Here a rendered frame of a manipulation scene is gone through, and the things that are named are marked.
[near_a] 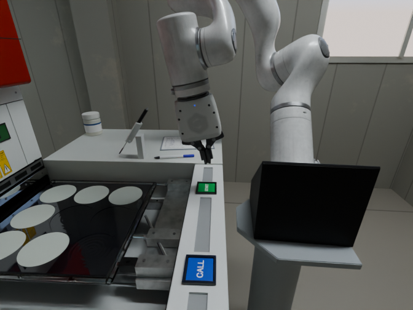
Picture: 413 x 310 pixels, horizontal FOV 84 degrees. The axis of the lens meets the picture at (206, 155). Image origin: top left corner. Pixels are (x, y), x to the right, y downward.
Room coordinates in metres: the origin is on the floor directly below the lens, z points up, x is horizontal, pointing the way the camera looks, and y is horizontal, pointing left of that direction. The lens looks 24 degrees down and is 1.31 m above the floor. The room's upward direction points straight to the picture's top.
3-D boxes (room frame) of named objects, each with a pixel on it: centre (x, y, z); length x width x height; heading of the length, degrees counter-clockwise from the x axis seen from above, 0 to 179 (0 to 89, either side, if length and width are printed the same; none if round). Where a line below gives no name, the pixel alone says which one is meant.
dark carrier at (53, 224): (0.50, 0.36, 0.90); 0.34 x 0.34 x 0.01; 87
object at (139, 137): (0.74, 0.24, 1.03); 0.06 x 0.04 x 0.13; 87
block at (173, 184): (0.67, 0.09, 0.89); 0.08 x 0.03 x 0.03; 87
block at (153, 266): (0.35, 0.11, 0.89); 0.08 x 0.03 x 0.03; 87
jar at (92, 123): (0.99, 0.51, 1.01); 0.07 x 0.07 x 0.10
